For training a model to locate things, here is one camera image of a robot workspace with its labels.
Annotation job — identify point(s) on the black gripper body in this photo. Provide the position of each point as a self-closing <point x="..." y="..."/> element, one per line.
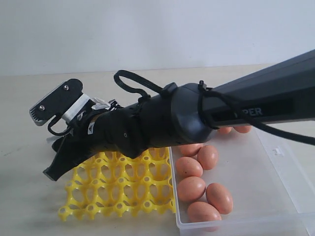
<point x="123" y="130"/>

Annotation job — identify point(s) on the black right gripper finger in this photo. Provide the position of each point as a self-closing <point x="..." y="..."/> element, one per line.
<point x="68" y="155"/>

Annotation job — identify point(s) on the brown egg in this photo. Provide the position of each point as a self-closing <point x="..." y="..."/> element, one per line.
<point x="202" y="212"/>
<point x="191" y="189"/>
<point x="225" y="130"/>
<point x="208" y="157"/>
<point x="190" y="150"/>
<point x="219" y="196"/>
<point x="243" y="129"/>
<point x="188" y="167"/>

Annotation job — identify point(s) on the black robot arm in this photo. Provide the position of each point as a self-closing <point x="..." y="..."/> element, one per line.
<point x="178" y="115"/>

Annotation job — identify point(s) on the yellow plastic egg tray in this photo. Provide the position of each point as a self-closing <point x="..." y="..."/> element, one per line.
<point x="111" y="184"/>

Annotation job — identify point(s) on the clear plastic container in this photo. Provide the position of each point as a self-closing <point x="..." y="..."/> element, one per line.
<point x="272" y="195"/>

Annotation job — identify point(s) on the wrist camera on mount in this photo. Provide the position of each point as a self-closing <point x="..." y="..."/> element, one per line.
<point x="67" y="102"/>

